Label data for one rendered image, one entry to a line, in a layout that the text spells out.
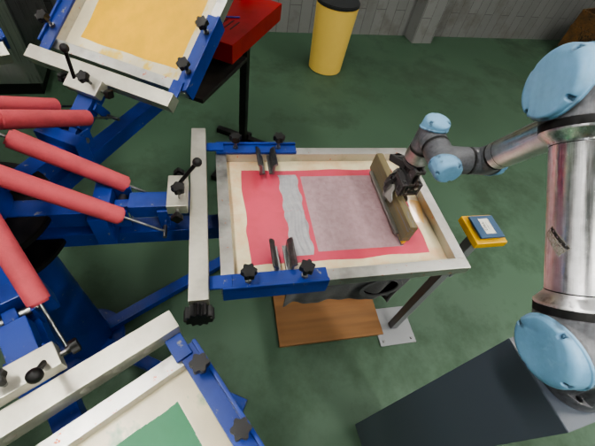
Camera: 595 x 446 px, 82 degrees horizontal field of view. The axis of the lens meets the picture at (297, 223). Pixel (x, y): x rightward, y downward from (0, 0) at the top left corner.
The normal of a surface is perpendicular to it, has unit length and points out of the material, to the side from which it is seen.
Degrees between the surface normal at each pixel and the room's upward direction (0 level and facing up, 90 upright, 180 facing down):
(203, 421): 0
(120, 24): 32
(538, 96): 85
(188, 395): 0
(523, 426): 90
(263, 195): 0
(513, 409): 90
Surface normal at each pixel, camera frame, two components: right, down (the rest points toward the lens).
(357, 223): 0.15, -0.61
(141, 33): -0.06, -0.15
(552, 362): -0.98, 0.12
